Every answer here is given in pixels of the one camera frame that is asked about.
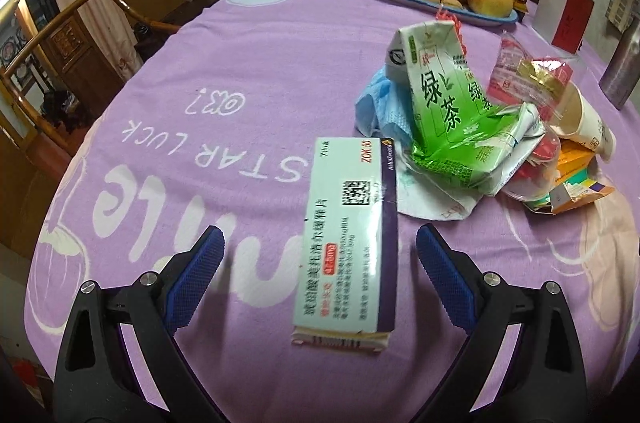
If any clear red snack wrapper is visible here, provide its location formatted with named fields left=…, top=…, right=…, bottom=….
left=487, top=33, right=585, bottom=122

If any blue face mask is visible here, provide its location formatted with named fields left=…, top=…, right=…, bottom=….
left=355, top=68, right=413, bottom=148

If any green tea carton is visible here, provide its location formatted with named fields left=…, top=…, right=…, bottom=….
left=387, top=20, right=546, bottom=196

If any white paper napkin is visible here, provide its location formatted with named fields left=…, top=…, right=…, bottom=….
left=396, top=149, right=483, bottom=221

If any clear plastic cup red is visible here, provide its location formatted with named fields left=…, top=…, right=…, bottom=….
left=502, top=130, right=561, bottom=202

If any white red tissue box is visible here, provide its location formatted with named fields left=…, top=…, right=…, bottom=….
left=533, top=0, right=594, bottom=54

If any orange yellow small box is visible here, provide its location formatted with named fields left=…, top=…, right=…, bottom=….
left=524, top=139, right=615, bottom=215

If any white paper cup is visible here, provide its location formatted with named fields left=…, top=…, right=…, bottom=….
left=550, top=82, right=617, bottom=162

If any wooden armchair left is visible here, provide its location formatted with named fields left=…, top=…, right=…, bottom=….
left=1, top=0, right=179, bottom=157

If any purple printed tablecloth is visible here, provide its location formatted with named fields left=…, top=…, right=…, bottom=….
left=24, top=0, right=639, bottom=422

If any steel thermos bottle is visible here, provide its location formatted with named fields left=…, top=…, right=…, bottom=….
left=599, top=15, right=640, bottom=110

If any white medicine box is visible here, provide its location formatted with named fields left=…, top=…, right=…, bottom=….
left=292, top=137, right=398, bottom=353

